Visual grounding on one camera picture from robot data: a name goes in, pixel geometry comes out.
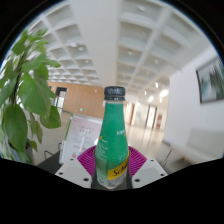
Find recessed ceiling lights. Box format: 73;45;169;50
66;4;171;105

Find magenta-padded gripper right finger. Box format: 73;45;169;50
127;145;168;190

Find potted green leafy plant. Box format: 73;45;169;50
0;28;63;164

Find dark-framed landscape painting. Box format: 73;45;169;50
195;56;224;104

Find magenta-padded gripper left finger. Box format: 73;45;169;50
54;145;98;190

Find green plastic drink bottle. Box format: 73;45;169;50
93;85;131;190

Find clear acrylic sign stand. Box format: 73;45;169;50
59;113;104;164

